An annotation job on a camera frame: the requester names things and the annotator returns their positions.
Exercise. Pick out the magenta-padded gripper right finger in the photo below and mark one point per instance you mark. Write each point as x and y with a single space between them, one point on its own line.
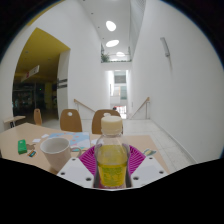
150 171

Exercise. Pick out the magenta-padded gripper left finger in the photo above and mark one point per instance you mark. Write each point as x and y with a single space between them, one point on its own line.
73 171

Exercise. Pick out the yellow drink bottle cream cap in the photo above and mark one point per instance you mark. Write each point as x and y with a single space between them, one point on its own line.
111 166

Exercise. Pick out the small striped sticker card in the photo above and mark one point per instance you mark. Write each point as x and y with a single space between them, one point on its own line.
149 152

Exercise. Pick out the beige ceramic mug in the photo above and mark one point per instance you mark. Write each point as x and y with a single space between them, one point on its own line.
56 156

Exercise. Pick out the blue illustrated paper mat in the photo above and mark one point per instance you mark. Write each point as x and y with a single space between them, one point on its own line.
78 138

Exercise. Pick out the small colourful card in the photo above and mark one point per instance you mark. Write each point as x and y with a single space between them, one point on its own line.
31 153

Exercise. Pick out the small white paper card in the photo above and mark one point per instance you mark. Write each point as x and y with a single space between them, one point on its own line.
36 140
45 136

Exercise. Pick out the wooden chair with oval hole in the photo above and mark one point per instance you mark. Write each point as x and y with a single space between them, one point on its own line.
96 123
70 121
37 117

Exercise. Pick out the small green box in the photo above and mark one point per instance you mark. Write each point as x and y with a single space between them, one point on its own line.
22 146

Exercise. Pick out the wooden stair handrail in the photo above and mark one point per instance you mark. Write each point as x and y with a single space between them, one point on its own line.
141 105
84 105

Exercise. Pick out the light wooden side table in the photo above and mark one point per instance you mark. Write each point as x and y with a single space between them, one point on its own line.
14 118

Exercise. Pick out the shop shelf unit with goods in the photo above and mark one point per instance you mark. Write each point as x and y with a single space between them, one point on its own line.
26 98

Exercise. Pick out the grey strip pillar sign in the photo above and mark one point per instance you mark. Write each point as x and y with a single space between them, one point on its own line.
62 83

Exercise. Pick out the red and white hanging sign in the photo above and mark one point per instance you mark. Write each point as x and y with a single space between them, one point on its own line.
30 73

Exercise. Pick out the glass balcony railing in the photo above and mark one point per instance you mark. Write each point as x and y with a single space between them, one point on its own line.
116 58

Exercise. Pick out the green potted plant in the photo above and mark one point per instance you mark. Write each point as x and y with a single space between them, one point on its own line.
105 57

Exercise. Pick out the group of oval ceiling lights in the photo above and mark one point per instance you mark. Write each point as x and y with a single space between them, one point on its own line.
111 25

